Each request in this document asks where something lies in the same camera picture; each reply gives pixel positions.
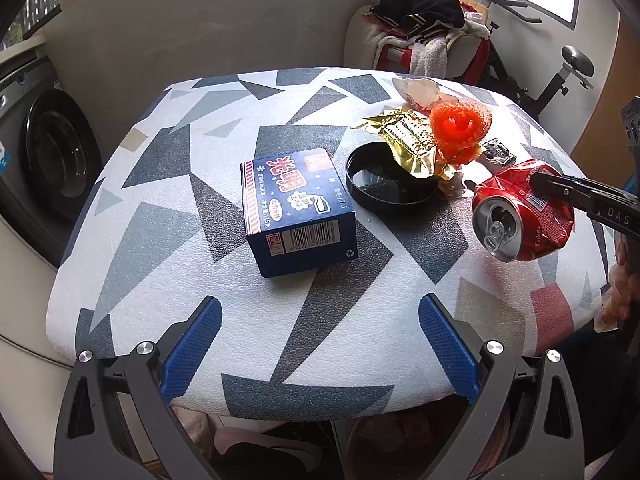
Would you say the gold foil wrapper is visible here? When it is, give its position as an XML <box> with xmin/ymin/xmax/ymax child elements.
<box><xmin>360</xmin><ymin>106</ymin><xmax>456</xmax><ymax>181</ymax></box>

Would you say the person's right hand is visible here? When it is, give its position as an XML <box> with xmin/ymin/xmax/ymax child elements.
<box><xmin>593</xmin><ymin>236</ymin><xmax>639</xmax><ymax>333</ymax></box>

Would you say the black round plastic lid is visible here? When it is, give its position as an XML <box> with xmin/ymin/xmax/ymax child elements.
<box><xmin>345</xmin><ymin>142</ymin><xmax>438</xmax><ymax>216</ymax></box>

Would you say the geometric patterned table cover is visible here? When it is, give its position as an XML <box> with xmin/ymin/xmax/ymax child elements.
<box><xmin>46</xmin><ymin>67</ymin><xmax>615</xmax><ymax>420</ymax></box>

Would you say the black exercise bike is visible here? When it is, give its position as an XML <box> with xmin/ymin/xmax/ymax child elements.
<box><xmin>473</xmin><ymin>0</ymin><xmax>594</xmax><ymax>118</ymax></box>

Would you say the blue milk carton box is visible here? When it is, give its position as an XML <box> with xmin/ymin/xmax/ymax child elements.
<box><xmin>240</xmin><ymin>148</ymin><xmax>358</xmax><ymax>278</ymax></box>

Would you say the chair piled with clothes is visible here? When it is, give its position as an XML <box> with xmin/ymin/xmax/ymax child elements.
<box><xmin>343</xmin><ymin>0</ymin><xmax>491</xmax><ymax>84</ymax></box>

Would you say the crushed red soda can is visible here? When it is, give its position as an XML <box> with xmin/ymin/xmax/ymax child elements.
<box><xmin>472</xmin><ymin>159</ymin><xmax>574</xmax><ymax>262</ymax></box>

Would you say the grey front-load washing machine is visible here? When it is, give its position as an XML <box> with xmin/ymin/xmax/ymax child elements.
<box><xmin>1</xmin><ymin>51</ymin><xmax>103</xmax><ymax>266</ymax></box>

